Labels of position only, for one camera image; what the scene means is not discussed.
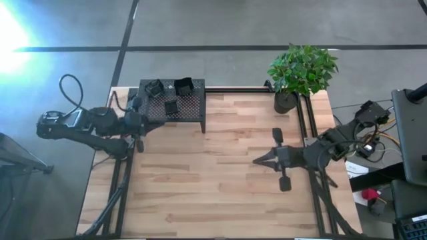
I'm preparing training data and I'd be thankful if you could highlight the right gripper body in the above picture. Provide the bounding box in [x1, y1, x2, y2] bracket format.
[272, 127, 305, 193]

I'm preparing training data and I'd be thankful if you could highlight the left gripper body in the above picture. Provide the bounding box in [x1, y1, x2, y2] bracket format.
[123, 95, 149, 154]

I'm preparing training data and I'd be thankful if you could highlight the black leaf-shaped mini plate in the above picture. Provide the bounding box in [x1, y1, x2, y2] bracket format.
[144, 79, 165, 98]

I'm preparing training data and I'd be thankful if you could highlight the black wavy square mini plate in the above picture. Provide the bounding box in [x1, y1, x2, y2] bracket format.
[173, 77, 195, 97]

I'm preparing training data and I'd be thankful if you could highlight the black perforated metal shelf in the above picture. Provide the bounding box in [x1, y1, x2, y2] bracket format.
[132, 79, 207, 134]

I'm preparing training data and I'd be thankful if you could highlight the black plant pot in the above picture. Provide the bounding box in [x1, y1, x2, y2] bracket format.
[274, 90, 300, 115]

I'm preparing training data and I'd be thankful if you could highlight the green leafy plant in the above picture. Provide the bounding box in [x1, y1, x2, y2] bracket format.
[266, 42, 340, 97]

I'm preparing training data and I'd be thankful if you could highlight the small red object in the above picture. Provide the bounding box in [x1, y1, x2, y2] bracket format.
[361, 188, 380, 201]

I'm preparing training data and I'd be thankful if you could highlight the dark grey monitor panel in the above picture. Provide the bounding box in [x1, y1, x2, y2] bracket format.
[390, 88, 427, 187]

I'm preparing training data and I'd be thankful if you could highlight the black keyboard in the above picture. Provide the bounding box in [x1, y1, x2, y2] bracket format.
[394, 213, 427, 240]

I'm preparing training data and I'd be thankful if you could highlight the black cylindrical pole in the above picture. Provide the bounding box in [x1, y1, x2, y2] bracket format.
[405, 82, 427, 104]

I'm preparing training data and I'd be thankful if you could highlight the black aluminium table frame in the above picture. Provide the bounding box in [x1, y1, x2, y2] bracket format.
[75, 85, 364, 240]

